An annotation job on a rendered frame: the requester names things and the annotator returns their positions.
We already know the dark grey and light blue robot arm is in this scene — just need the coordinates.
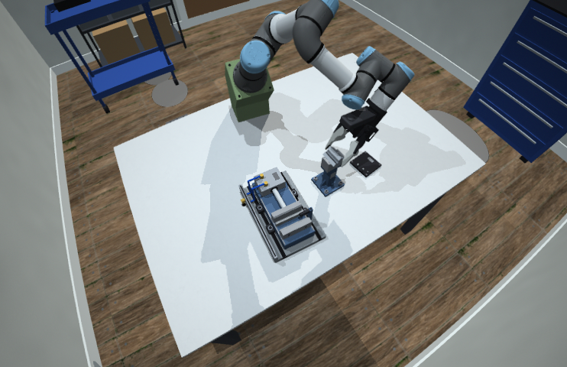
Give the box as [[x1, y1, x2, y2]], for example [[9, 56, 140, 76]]
[[233, 0, 414, 131]]

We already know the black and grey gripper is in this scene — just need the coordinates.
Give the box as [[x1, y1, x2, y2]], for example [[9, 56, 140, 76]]
[[325, 98, 387, 167]]

